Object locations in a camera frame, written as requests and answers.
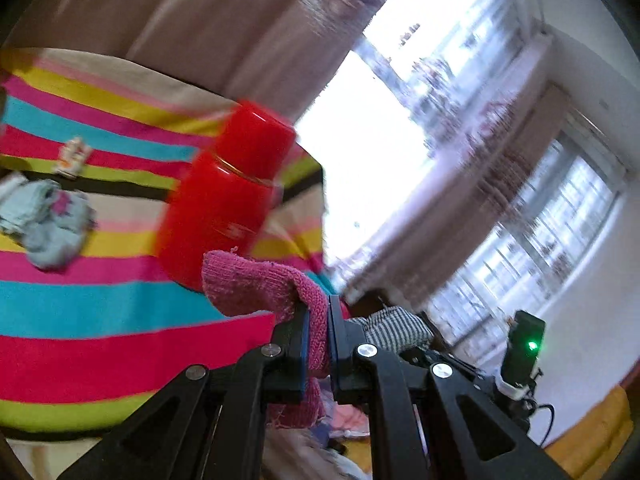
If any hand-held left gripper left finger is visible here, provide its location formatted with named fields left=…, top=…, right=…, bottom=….
left=57, top=305, right=314, bottom=480

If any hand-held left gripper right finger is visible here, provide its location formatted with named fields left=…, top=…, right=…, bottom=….
left=327, top=294, right=571, bottom=480

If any grey white striped sock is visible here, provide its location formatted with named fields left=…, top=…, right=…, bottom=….
left=349, top=305, right=437, bottom=357

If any pink knitted sock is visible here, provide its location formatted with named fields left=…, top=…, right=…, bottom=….
left=201, top=247, right=352, bottom=431

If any yellow cloth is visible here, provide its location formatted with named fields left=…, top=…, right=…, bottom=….
left=542, top=384, right=637, bottom=480

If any barred window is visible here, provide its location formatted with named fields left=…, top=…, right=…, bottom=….
left=429, top=132, right=627, bottom=363

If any red thermos bottle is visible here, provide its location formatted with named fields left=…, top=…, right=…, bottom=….
left=154, top=100, right=298, bottom=294

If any floral sheer curtain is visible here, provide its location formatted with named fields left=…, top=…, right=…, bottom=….
left=330, top=80, right=573, bottom=313

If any bright window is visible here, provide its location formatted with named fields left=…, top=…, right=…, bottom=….
left=294, top=49, right=433, bottom=267

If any colourful striped tablecloth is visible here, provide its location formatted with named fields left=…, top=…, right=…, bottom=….
left=0, top=47, right=347, bottom=445

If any light blue sock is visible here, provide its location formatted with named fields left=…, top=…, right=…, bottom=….
left=0, top=172, right=97, bottom=272

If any small patterned sock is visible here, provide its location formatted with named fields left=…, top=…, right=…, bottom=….
left=52, top=136, right=94, bottom=180

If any beige curtain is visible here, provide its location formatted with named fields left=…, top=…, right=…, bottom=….
left=0, top=0, right=418, bottom=128

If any black cable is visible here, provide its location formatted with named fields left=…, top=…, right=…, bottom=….
left=525, top=401, right=557, bottom=447

